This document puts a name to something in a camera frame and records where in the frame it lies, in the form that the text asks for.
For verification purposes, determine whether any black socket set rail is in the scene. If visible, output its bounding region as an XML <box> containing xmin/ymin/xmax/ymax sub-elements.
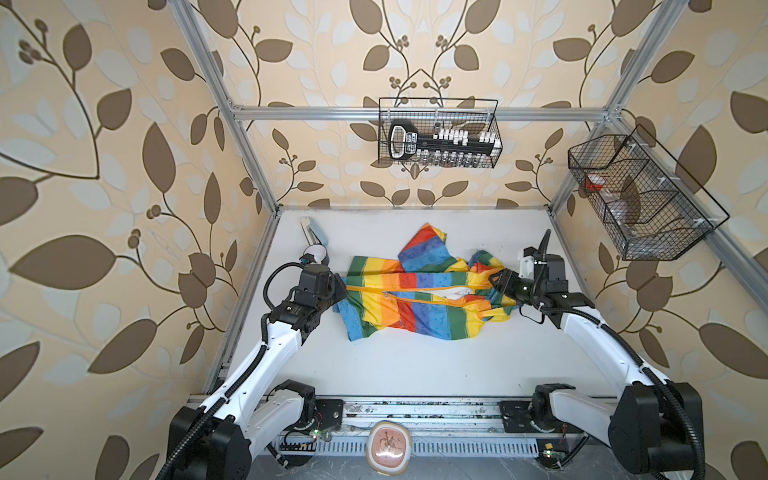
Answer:
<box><xmin>384</xmin><ymin>120</ymin><xmax>503</xmax><ymax>162</ymax></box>

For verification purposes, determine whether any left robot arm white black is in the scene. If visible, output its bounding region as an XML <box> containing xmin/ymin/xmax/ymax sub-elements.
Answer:
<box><xmin>157</xmin><ymin>261</ymin><xmax>347</xmax><ymax>479</ymax></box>

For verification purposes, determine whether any pink round timer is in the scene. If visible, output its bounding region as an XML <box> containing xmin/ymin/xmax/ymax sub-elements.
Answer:
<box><xmin>365</xmin><ymin>421</ymin><xmax>413</xmax><ymax>476</ymax></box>

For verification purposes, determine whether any wire basket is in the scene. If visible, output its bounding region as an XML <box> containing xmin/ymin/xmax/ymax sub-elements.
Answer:
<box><xmin>568</xmin><ymin>125</ymin><xmax>730</xmax><ymax>261</ymax></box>
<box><xmin>377</xmin><ymin>96</ymin><xmax>503</xmax><ymax>169</ymax></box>

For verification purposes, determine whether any rainbow striped jacket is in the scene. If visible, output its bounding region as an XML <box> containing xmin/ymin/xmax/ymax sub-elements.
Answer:
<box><xmin>334</xmin><ymin>224</ymin><xmax>518</xmax><ymax>341</ymax></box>

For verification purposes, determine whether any right wire basket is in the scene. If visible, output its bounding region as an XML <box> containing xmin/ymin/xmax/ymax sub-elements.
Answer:
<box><xmin>568</xmin><ymin>125</ymin><xmax>730</xmax><ymax>261</ymax></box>

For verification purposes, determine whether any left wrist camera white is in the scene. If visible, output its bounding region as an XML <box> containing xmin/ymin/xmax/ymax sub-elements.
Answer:
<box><xmin>299</xmin><ymin>251</ymin><xmax>327</xmax><ymax>265</ymax></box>

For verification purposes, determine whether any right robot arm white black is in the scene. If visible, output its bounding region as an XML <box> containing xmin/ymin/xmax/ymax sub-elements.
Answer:
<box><xmin>489</xmin><ymin>247</ymin><xmax>706</xmax><ymax>479</ymax></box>

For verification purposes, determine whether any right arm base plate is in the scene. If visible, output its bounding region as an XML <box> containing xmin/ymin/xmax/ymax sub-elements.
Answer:
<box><xmin>498</xmin><ymin>399</ymin><xmax>583</xmax><ymax>435</ymax></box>

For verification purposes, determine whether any back wire basket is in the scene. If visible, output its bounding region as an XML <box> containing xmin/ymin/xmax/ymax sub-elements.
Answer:
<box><xmin>377</xmin><ymin>96</ymin><xmax>503</xmax><ymax>169</ymax></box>

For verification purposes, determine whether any black tape roll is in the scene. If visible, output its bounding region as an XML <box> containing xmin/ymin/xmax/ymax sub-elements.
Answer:
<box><xmin>301</xmin><ymin>244</ymin><xmax>329</xmax><ymax>266</ymax></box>

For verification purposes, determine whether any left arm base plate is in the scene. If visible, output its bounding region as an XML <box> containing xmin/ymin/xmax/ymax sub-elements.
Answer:
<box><xmin>283</xmin><ymin>397</ymin><xmax>344</xmax><ymax>435</ymax></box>

